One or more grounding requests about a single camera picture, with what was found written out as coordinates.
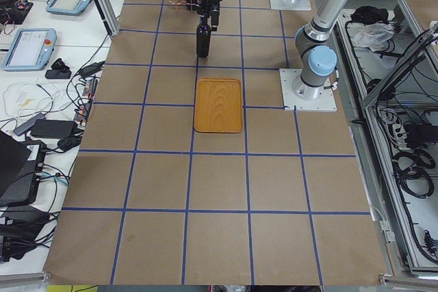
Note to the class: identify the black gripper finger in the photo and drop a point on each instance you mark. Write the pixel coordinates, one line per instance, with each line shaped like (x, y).
(202, 19)
(214, 20)

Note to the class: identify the wooden tray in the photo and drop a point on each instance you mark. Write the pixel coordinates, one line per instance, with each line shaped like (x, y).
(218, 105)

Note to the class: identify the teach pendant upper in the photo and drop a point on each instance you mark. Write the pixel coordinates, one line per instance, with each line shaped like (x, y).
(67, 7)

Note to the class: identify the teach pendant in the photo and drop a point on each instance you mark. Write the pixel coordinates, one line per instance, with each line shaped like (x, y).
(67, 7)
(30, 50)

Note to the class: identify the crumpled white cloth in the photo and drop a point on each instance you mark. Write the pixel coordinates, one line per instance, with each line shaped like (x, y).
(375, 36)

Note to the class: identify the teach pendant lower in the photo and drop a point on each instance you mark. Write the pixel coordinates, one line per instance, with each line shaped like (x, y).
(30, 50)

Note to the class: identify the black power brick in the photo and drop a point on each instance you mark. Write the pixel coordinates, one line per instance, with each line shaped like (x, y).
(53, 129)

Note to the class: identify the black laptop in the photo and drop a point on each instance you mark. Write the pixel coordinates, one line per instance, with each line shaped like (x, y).
(21, 162)

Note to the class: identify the aluminium frame rail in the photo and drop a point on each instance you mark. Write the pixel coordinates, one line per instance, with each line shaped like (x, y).
(419, 45)

